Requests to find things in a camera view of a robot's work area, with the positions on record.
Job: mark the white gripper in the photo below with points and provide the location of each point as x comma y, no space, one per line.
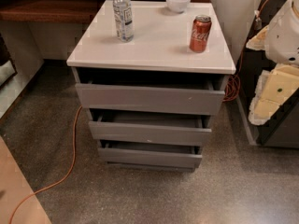
282,37

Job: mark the grey top drawer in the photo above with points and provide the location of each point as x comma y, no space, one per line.
150,99

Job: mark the grey drawer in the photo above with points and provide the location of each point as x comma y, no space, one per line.
185,157
150,99
150,128

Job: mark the red coke can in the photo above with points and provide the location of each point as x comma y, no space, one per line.
200,32

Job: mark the grey bottom drawer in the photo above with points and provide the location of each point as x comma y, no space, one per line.
185,157

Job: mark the grey middle drawer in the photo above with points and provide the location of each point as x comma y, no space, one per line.
150,128

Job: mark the dark cabinet at right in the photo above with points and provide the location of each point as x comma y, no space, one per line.
282,130

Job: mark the white bowl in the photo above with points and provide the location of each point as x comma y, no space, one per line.
177,6

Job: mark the clear plastic water bottle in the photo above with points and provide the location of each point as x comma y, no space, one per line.
123,20

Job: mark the dark wooden shelf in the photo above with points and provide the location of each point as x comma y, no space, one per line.
59,11

